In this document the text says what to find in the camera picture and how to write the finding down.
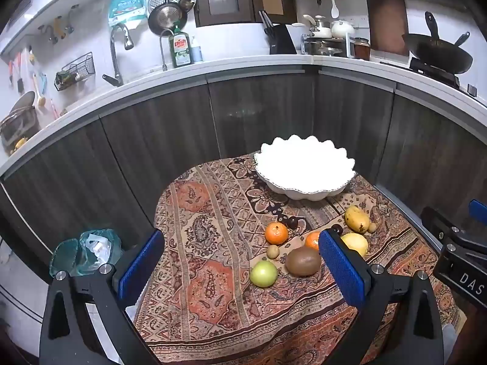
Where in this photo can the paper towel package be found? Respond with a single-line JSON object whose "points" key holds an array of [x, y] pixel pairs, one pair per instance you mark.
{"points": [[127, 7]]}

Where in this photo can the black wok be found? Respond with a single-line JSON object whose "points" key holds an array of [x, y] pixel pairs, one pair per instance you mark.
{"points": [[437, 53]]}

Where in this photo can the green trash bag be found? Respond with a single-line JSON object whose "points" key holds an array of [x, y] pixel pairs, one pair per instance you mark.
{"points": [[66, 258]]}

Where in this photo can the dark plum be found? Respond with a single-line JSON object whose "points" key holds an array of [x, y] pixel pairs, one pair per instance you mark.
{"points": [[336, 229], [292, 222]]}

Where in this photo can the chrome kitchen faucet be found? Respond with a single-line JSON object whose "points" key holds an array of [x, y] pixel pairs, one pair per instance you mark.
{"points": [[116, 57]]}

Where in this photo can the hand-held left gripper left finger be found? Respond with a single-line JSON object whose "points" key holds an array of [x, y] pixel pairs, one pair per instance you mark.
{"points": [[140, 262]]}

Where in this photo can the black gas stove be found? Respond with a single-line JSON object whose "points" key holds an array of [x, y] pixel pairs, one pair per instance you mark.
{"points": [[430, 71]]}

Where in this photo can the white cooking pot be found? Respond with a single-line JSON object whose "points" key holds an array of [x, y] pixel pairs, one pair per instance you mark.
{"points": [[317, 30]]}

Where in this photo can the glass jar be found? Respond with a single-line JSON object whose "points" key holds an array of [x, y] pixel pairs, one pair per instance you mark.
{"points": [[362, 49]]}

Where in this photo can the black knife block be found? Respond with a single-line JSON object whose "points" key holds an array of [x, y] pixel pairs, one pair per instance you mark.
{"points": [[281, 40]]}

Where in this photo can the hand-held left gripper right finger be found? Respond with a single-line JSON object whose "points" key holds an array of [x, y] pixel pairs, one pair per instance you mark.
{"points": [[338, 270]]}

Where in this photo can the white scalloped bowl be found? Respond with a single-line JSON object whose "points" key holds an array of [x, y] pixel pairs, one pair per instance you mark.
{"points": [[304, 167]]}

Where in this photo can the brown kiwi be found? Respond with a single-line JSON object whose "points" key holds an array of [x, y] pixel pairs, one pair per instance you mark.
{"points": [[303, 261]]}

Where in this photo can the patterned tablecloth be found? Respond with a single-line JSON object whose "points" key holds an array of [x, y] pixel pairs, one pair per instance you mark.
{"points": [[213, 243]]}

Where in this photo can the white teapot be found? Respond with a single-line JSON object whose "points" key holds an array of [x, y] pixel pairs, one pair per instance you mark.
{"points": [[342, 29]]}

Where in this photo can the white plastic bag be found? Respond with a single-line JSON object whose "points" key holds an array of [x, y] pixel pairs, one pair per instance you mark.
{"points": [[98, 249]]}

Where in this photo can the dish brush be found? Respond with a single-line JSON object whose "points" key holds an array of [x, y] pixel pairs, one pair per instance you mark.
{"points": [[39, 91]]}

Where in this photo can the brown cutting board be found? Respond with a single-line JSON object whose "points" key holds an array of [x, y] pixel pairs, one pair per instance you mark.
{"points": [[387, 22]]}

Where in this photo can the hanging frying pan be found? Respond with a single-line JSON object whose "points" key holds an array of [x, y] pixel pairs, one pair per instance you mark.
{"points": [[165, 19]]}

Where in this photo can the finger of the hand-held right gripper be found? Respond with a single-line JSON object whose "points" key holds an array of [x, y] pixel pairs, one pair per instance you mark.
{"points": [[441, 224], [478, 210]]}

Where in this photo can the small brown fruit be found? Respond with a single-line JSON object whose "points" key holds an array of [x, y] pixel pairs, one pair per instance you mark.
{"points": [[272, 251], [372, 227]]}

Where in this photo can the pale blue bottle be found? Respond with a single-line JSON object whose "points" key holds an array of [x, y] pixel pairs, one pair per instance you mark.
{"points": [[196, 51]]}

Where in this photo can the white spatula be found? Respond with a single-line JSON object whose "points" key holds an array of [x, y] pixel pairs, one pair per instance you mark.
{"points": [[334, 7]]}

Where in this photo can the yellow lemon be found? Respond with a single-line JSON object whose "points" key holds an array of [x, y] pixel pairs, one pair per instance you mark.
{"points": [[357, 244]]}

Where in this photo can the green round fruit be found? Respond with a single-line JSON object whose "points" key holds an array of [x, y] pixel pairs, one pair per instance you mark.
{"points": [[263, 273]]}

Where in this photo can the green dish soap bottle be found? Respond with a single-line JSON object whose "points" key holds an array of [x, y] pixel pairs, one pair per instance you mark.
{"points": [[180, 47]]}

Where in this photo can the steel pot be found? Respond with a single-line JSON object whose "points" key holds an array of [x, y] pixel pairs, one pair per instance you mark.
{"points": [[323, 47]]}

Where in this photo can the orange tangerine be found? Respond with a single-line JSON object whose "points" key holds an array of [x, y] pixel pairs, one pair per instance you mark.
{"points": [[312, 240], [276, 232]]}

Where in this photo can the glass pot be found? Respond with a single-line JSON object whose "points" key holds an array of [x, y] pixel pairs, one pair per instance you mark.
{"points": [[19, 129]]}

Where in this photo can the white kitchen counter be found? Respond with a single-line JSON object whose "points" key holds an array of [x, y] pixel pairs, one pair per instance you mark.
{"points": [[236, 62]]}

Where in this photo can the dark wood kitchen cabinet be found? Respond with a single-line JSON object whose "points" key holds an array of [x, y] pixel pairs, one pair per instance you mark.
{"points": [[159, 144]]}

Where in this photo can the yellow mango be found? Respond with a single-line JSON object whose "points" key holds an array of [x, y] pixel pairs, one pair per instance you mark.
{"points": [[357, 218]]}

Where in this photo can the small chrome tap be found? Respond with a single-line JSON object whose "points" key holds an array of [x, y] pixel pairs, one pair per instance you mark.
{"points": [[163, 49]]}

